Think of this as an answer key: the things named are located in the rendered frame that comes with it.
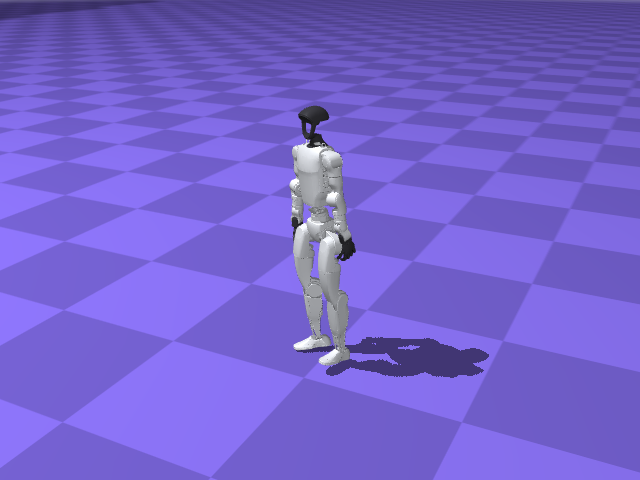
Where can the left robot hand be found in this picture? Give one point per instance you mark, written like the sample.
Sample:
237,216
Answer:
348,248

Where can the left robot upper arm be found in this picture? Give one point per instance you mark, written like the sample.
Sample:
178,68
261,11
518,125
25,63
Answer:
332,162

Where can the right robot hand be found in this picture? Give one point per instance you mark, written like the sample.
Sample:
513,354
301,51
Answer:
295,225

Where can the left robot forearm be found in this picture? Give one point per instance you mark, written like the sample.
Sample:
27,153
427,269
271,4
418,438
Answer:
339,214

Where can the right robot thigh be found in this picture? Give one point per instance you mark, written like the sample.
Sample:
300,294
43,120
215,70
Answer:
303,257

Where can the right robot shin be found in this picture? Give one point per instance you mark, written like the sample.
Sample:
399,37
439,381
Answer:
314,306

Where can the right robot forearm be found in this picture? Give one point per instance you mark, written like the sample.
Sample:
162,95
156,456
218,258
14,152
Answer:
297,206

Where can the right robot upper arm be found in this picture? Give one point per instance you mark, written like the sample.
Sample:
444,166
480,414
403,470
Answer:
294,184

